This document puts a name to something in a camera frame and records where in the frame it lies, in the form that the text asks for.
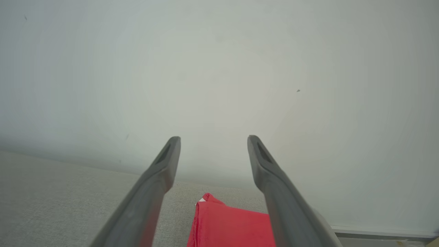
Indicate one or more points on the white wall baseboard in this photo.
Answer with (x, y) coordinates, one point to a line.
(384, 232)

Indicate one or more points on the grey fabric sofa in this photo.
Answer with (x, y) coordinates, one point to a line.
(51, 206)

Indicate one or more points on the red basketball jersey white shoulders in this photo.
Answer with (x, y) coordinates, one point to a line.
(233, 226)

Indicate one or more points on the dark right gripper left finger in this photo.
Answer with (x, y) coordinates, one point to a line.
(144, 206)

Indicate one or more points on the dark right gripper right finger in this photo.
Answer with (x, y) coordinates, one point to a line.
(288, 212)

